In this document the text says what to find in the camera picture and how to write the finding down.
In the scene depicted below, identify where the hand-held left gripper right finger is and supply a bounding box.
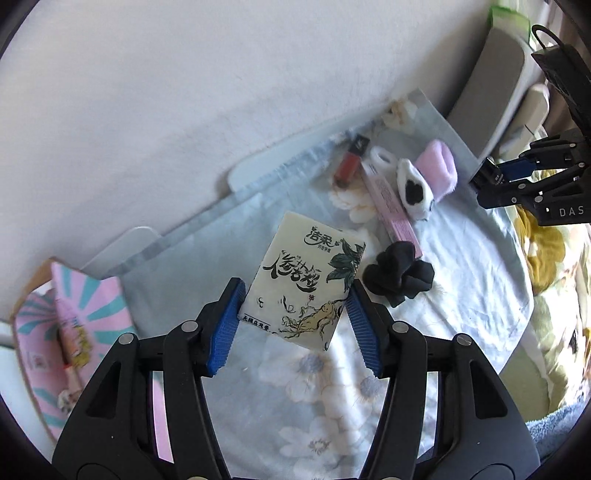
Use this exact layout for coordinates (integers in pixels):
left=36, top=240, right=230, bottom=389
left=346, top=279, right=541, bottom=480

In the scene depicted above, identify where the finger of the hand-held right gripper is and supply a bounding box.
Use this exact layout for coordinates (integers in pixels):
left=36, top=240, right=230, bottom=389
left=468, top=158, right=583, bottom=210
left=495, top=130, right=583, bottom=181

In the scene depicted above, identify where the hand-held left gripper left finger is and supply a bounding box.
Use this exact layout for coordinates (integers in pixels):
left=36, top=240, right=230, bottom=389
left=53, top=277, right=247, bottom=480

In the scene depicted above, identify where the white printed tissue pack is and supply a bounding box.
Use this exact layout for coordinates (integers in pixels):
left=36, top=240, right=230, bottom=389
left=241, top=211, right=368, bottom=352

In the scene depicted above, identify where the white padded cushion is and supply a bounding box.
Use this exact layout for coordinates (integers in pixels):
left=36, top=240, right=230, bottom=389
left=496, top=83, right=552, bottom=158

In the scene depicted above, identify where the grey padded cushion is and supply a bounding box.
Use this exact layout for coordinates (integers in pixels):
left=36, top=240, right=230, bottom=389
left=445, top=28, right=539, bottom=162

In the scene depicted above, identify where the black sock bundle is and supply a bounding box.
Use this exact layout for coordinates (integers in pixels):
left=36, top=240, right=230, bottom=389
left=362, top=241, right=435, bottom=308

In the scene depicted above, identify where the pink fluffy sock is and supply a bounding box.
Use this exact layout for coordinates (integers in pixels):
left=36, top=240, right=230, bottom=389
left=416, top=140, right=459, bottom=204

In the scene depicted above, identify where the green wet wipes pack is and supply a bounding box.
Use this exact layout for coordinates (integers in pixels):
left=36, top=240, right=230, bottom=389
left=489, top=4, right=532, bottom=35

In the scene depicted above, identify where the white black fluffy sock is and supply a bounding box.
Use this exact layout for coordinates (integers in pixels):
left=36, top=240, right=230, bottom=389
left=396, top=158, right=435, bottom=221

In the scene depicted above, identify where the floral light blue sheet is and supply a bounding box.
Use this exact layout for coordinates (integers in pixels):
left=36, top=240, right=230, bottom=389
left=117, top=88, right=536, bottom=478

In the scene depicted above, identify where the yellow green blanket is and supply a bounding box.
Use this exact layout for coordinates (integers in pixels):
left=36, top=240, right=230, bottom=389
left=501, top=203, right=591, bottom=416

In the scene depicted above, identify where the long pink box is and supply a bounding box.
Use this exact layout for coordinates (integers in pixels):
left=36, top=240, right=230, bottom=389
left=360, top=161, right=423, bottom=259

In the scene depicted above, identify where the pink teal striped cloth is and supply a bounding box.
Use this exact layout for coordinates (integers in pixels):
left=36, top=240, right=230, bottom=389
left=16, top=261, right=139, bottom=439

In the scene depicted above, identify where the white tape roll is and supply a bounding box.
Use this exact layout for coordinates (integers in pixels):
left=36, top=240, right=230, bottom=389
left=369, top=145, right=399, bottom=171

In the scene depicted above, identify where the red lip gloss tube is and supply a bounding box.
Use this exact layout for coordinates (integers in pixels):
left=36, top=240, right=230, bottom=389
left=333, top=134, right=370, bottom=188

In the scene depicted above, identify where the blue towel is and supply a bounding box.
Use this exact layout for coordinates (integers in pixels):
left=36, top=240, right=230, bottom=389
left=526, top=401, right=587, bottom=457

